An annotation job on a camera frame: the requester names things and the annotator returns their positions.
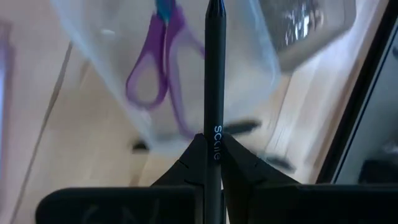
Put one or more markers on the black pen with white print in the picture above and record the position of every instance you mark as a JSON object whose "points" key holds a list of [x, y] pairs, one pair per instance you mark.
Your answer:
{"points": [[214, 77]]}

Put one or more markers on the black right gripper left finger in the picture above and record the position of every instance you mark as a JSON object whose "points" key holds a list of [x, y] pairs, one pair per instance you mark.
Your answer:
{"points": [[174, 202]]}

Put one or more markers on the dark object beyond table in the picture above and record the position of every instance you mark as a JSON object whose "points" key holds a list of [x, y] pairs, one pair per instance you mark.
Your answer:
{"points": [[379, 171]]}

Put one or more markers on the grey shiny metal object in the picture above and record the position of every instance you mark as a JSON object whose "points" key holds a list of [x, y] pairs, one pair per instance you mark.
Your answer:
{"points": [[298, 28]]}

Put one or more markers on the clear plastic supply box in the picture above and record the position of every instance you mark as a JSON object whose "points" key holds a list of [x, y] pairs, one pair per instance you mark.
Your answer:
{"points": [[248, 68]]}

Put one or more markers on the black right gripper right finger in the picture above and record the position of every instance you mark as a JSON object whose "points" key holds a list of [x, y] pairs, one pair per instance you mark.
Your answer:
{"points": [[280, 202]]}

